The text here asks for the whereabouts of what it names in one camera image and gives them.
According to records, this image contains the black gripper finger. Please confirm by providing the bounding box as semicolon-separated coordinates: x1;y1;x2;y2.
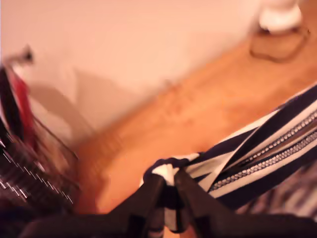
108;174;166;238
174;170;236;234

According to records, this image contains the navy white striped t-shirt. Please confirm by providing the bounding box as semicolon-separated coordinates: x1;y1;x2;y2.
140;83;317;234

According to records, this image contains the red sleeve pack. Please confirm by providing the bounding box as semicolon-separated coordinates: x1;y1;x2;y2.
9;71;36;149

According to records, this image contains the wire utensil rack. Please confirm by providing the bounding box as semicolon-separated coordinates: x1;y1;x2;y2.
0;116;80;214

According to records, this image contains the black security camera cable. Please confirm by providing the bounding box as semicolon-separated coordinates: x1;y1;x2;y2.
249;26;311;63

